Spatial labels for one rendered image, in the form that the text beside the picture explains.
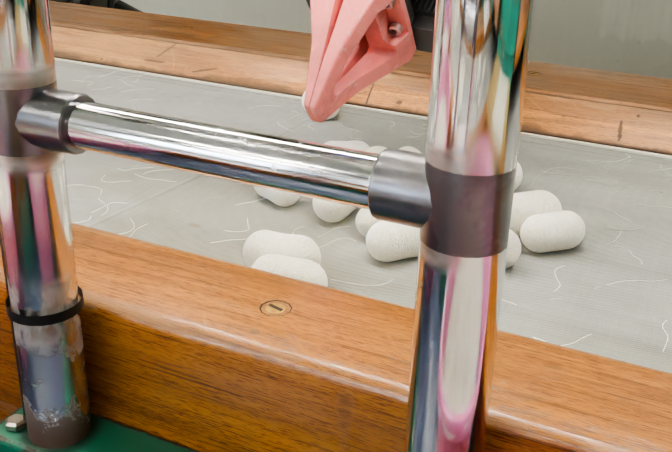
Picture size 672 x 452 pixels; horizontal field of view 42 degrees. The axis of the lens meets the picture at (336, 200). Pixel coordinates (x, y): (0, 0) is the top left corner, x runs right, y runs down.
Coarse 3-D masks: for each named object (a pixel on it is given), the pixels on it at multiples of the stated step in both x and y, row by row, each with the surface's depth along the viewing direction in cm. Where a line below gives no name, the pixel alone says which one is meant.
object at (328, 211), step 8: (320, 200) 44; (320, 208) 44; (328, 208) 44; (336, 208) 44; (344, 208) 44; (352, 208) 45; (320, 216) 44; (328, 216) 44; (336, 216) 44; (344, 216) 45
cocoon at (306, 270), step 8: (264, 256) 37; (272, 256) 37; (280, 256) 37; (288, 256) 37; (256, 264) 37; (264, 264) 37; (272, 264) 37; (280, 264) 36; (288, 264) 36; (296, 264) 36; (304, 264) 36; (312, 264) 36; (272, 272) 36; (280, 272) 36; (288, 272) 36; (296, 272) 36; (304, 272) 36; (312, 272) 36; (320, 272) 36; (304, 280) 36; (312, 280) 36; (320, 280) 36
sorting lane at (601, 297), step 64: (64, 64) 74; (256, 128) 59; (320, 128) 60; (384, 128) 60; (128, 192) 48; (192, 192) 48; (256, 192) 49; (576, 192) 50; (640, 192) 50; (576, 256) 42; (640, 256) 42; (512, 320) 36; (576, 320) 36; (640, 320) 37
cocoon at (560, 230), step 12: (540, 216) 42; (552, 216) 42; (564, 216) 42; (576, 216) 42; (528, 228) 42; (540, 228) 41; (552, 228) 41; (564, 228) 42; (576, 228) 42; (528, 240) 42; (540, 240) 41; (552, 240) 41; (564, 240) 42; (576, 240) 42; (540, 252) 42
